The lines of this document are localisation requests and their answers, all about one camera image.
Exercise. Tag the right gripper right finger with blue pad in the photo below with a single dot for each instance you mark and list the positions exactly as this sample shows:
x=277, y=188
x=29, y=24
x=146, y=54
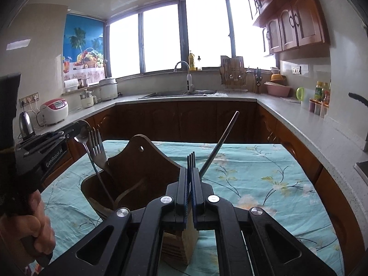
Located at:
x=250, y=242

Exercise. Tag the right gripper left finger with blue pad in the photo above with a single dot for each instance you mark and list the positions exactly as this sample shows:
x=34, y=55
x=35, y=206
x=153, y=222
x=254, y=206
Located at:
x=128, y=242

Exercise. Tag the large stainless steel fork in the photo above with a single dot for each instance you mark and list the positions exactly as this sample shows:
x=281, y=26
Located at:
x=97, y=151

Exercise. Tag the small dark fork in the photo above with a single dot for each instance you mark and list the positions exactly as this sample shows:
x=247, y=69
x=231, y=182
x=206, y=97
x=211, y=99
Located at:
x=191, y=164

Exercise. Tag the metal chopstick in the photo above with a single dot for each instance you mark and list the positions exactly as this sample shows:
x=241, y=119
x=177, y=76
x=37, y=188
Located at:
x=219, y=144

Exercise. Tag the person's left hand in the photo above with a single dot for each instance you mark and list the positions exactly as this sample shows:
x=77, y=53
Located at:
x=37, y=224

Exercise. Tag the stainless electric kettle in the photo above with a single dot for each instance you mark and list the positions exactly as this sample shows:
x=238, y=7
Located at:
x=25, y=126

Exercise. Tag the white red rice cooker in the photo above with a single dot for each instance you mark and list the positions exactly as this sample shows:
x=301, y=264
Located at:
x=54, y=111

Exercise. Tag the wooden utensil holder box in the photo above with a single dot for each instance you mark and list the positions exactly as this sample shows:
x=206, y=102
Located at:
x=140, y=173

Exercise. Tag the teal floral tablecloth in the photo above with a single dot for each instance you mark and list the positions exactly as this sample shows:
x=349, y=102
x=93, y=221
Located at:
x=260, y=175

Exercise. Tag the small cream blender jar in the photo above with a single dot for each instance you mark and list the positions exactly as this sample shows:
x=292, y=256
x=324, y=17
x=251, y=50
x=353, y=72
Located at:
x=86, y=99

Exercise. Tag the white pot cooker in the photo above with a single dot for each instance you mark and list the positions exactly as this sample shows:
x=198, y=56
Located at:
x=108, y=89

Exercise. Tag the gas stove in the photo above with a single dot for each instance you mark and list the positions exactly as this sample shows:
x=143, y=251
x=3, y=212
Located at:
x=362, y=169

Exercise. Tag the tropical fruit poster blind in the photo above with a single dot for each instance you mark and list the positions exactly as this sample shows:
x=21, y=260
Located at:
x=83, y=49

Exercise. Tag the lower wooden counter cabinets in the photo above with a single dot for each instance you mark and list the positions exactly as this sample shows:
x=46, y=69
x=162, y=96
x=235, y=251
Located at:
x=202, y=120

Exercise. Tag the condiment bottles group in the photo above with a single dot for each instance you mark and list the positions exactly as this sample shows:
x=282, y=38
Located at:
x=319, y=104

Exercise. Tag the pink plastic basin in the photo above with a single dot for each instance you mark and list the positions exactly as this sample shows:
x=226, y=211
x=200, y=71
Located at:
x=277, y=90

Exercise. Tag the black wok pan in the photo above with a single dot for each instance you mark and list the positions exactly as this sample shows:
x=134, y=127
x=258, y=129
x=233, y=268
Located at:
x=358, y=98

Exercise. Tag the wooden dish rack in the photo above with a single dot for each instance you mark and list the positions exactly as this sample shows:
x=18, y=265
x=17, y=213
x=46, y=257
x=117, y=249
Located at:
x=233, y=73

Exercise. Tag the yellow dish soap bottle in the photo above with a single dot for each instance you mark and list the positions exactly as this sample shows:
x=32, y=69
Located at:
x=191, y=61

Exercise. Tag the wall power socket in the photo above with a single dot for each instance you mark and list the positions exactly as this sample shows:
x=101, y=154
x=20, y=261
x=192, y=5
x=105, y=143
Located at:
x=29, y=99

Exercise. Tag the upper wooden wall cabinets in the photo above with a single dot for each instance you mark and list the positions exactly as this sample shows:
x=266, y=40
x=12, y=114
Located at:
x=289, y=24

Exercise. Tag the kitchen window frame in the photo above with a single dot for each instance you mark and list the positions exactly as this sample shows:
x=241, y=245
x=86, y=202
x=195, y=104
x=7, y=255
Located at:
x=160, y=38

